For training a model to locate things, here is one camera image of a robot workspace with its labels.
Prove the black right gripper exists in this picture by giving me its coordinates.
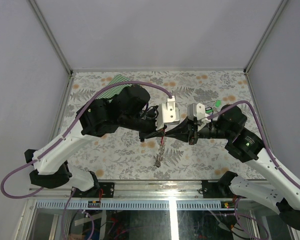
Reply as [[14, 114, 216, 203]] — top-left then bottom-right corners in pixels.
[[165, 114, 233, 145]]

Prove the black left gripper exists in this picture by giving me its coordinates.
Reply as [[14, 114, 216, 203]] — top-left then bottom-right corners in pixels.
[[120, 104, 168, 142]]

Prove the red key tag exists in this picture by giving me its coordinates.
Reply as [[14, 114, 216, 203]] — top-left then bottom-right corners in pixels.
[[160, 135, 165, 146]]

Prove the silver keys bunch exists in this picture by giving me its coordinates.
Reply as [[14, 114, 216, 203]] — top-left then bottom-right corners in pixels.
[[154, 143, 165, 168]]

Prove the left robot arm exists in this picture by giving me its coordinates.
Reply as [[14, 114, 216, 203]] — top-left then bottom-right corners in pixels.
[[24, 85, 168, 198]]

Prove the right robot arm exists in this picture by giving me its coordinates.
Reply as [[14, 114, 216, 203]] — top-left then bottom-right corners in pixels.
[[165, 104, 300, 231]]

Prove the green key tag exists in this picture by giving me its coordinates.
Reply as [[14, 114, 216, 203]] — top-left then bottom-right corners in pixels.
[[215, 100, 221, 108]]

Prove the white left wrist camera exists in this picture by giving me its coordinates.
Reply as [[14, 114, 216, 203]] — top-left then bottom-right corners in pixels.
[[156, 96, 180, 130]]

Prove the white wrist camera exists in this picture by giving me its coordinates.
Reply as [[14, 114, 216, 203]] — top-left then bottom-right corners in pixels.
[[156, 96, 180, 130], [187, 103, 210, 124]]

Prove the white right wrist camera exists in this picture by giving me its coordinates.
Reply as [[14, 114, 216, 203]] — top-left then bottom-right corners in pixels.
[[187, 103, 210, 124]]

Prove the aluminium front rail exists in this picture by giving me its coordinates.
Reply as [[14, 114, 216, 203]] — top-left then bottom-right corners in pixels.
[[27, 179, 266, 201]]

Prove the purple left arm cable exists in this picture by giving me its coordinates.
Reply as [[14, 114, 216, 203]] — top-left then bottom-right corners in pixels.
[[0, 81, 173, 240]]

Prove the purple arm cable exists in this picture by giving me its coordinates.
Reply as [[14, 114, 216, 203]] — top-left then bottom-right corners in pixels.
[[0, 81, 173, 240], [207, 100, 300, 240]]

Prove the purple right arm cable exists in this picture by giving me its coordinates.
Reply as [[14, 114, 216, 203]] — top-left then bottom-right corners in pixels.
[[207, 100, 300, 240]]

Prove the blue slotted cable duct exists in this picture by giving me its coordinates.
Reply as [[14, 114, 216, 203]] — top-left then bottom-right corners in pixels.
[[36, 199, 223, 211]]

